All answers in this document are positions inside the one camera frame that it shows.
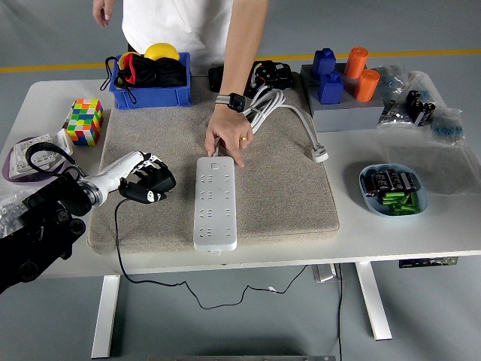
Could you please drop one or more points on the person's right hand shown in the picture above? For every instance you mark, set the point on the person's right hand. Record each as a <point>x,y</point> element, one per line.
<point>103,11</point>

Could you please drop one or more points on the person's left hand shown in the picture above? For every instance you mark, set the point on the person's left hand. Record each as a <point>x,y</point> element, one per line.
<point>229,128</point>

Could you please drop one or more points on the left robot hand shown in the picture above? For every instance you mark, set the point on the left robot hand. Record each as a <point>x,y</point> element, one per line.
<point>120,171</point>

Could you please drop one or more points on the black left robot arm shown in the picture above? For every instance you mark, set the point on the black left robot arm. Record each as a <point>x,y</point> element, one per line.
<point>45,233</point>

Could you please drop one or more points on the person's left forearm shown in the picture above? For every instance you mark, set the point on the person's left forearm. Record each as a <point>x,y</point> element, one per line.
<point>242,45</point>

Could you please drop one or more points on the black wrist watch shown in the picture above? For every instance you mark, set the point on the black wrist watch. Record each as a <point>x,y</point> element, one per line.
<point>235,101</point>

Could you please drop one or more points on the grey-brown mat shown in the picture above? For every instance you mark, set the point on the grey-brown mat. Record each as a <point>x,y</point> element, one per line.
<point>150,131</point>

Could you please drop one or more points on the multicoloured puzzle cube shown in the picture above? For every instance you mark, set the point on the multicoloured puzzle cube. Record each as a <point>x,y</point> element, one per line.
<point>84,120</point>

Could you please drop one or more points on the black electronic device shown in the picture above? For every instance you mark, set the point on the black electronic device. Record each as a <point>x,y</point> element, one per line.
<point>274,75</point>

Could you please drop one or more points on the yellow ball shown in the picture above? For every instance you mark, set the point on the yellow ball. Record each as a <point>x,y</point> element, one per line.
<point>161,52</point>

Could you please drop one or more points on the person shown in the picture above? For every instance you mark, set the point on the person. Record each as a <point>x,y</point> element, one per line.
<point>176,26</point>

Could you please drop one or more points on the blue plastic bin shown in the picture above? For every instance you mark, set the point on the blue plastic bin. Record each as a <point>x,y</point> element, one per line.
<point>150,97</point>

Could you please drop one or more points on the purple dish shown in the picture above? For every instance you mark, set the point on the purple dish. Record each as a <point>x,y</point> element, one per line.
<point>22,181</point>

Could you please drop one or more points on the blue peg block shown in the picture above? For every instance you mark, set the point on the blue peg block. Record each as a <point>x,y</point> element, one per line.
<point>324,64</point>
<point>330,90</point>

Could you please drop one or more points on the clear bag of small hardware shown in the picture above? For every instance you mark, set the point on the clear bag of small hardware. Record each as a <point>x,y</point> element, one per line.
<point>11,210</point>

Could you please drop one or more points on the grey block base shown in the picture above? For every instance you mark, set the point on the grey block base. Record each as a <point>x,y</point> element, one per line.
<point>345,116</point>

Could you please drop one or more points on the orange cylinder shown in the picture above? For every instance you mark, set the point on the orange cylinder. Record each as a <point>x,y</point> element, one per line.
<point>356,62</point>
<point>367,85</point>

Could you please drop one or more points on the white table leg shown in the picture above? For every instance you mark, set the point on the white table leg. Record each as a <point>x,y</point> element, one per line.
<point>374,301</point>
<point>106,316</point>

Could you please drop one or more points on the clear bag of metal screws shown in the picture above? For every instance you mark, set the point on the clear bag of metal screws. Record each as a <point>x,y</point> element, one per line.
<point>392,114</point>

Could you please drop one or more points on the pile of black capacitors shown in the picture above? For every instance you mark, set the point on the pile of black capacitors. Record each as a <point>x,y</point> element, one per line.
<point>387,180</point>

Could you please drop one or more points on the clear bag of blue resistors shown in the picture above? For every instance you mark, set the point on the clear bag of blue resistors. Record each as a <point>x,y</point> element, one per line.
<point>392,80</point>

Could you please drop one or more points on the metal plate under table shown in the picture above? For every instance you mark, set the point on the metal plate under table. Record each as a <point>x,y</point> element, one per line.
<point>324,273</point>

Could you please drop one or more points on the pile of green batteries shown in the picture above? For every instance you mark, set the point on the pile of green batteries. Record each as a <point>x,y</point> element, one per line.
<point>400,203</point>

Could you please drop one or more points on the clear bag of black capacitors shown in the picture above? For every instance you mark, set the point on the clear bag of black capacitors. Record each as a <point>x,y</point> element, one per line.
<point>421,107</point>

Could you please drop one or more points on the light blue dish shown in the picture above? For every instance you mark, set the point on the light blue dish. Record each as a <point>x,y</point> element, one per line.
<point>422,195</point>

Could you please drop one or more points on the clear bag of blue parts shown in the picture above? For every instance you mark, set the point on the clear bag of blue parts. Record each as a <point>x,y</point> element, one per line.
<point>447,128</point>

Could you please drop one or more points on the large clear plastic bag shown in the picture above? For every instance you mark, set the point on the large clear plastic bag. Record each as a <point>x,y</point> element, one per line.
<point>462,165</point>

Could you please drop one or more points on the black table control box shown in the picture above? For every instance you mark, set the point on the black table control box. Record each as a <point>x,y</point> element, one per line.
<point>428,262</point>

